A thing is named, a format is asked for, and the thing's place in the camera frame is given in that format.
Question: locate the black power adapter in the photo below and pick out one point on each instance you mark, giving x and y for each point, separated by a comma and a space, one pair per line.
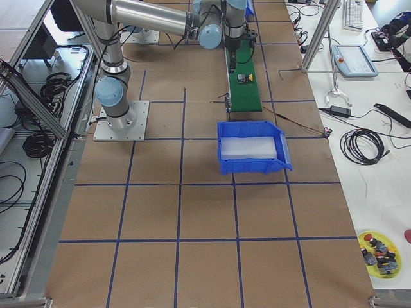
340, 111

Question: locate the yellow push button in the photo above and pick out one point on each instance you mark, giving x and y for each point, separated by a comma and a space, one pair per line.
245, 78

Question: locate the blue bin with buttons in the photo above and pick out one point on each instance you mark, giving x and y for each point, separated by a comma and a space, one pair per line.
249, 12

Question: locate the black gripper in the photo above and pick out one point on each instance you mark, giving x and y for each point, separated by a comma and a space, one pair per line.
232, 44

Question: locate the white foam pad destination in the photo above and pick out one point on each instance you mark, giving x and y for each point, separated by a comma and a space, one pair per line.
247, 147

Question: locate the empty blue bin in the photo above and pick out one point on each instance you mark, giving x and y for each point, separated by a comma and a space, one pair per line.
254, 129

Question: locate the green conveyor belt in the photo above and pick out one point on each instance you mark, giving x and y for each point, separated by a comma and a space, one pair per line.
243, 94

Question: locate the aluminium frame post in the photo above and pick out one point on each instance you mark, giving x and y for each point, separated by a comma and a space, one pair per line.
320, 30

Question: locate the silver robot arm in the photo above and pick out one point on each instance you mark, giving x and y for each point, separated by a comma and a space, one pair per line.
192, 61

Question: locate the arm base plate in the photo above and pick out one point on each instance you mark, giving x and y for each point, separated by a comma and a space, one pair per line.
130, 127
138, 35

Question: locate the white keyboard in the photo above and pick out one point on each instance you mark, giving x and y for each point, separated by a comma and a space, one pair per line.
352, 15

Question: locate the yellow plate of buttons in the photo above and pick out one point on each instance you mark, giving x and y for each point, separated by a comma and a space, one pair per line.
380, 254

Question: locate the teach pendant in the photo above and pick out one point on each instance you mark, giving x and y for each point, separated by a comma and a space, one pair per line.
353, 61

